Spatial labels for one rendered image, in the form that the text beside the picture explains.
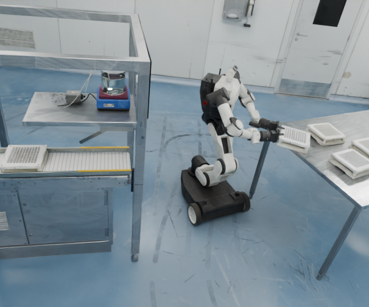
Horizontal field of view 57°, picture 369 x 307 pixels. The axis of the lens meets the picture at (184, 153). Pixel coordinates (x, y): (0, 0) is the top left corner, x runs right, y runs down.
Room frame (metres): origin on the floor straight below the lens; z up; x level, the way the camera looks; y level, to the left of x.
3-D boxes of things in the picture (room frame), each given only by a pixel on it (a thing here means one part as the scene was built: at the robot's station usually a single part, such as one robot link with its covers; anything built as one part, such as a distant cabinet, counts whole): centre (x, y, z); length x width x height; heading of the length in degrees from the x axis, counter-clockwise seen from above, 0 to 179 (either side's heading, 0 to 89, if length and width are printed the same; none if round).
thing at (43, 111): (1.81, 0.65, 1.27); 0.62 x 0.38 x 0.04; 105
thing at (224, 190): (2.58, -0.28, 0.19); 0.64 x 0.52 x 0.33; 29
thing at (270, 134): (2.39, -0.67, 0.93); 0.12 x 0.10 x 0.13; 108
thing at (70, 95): (1.86, 0.71, 1.32); 0.12 x 0.07 x 0.06; 105
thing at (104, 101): (1.90, 0.49, 1.33); 0.21 x 0.20 x 0.09; 15
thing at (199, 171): (2.61, -0.26, 0.28); 0.21 x 0.20 x 0.13; 29
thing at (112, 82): (1.90, 0.49, 1.47); 0.15 x 0.15 x 0.19
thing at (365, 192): (2.59, -1.61, 0.85); 1.50 x 1.10 x 0.04; 119
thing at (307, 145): (2.45, -0.89, 0.93); 0.25 x 0.24 x 0.02; 165
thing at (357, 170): (2.21, -1.30, 0.93); 0.25 x 0.24 x 0.02; 32
